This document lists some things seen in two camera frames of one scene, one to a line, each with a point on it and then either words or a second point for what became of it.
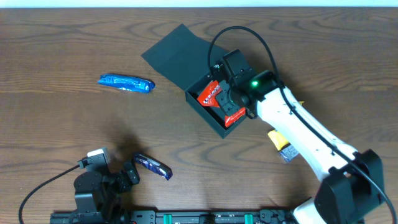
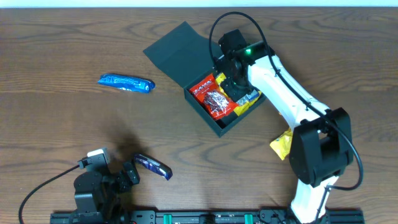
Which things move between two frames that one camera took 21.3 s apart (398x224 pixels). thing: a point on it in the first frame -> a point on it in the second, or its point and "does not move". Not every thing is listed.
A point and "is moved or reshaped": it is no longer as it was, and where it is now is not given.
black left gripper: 125,175 does not move
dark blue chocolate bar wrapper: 153,164 does not move
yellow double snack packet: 278,139 -> 282,146
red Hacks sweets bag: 208,97 is moved or reshaped
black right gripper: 223,99 -> 229,85
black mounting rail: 228,216 does not move
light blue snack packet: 125,83 does not move
